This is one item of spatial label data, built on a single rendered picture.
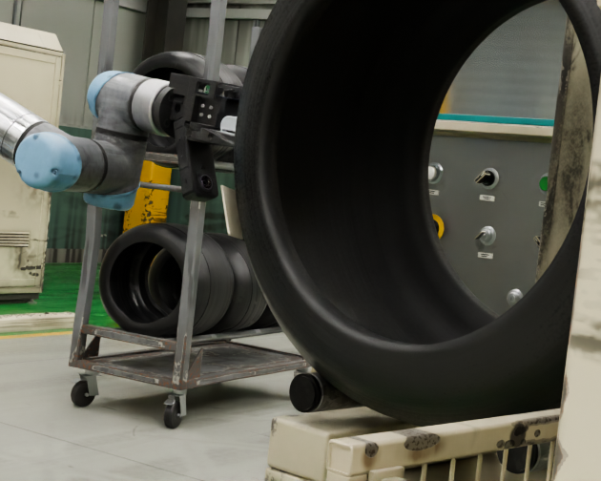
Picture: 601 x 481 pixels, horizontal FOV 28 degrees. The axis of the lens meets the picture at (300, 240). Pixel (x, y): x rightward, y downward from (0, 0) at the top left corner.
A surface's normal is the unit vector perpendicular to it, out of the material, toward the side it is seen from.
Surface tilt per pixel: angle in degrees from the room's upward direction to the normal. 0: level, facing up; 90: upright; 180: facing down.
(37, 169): 90
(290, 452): 90
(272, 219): 61
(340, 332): 100
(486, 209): 90
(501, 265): 90
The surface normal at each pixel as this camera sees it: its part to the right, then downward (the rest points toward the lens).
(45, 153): -0.42, 0.00
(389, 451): 0.73, 0.11
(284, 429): -0.67, -0.04
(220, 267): 0.83, -0.33
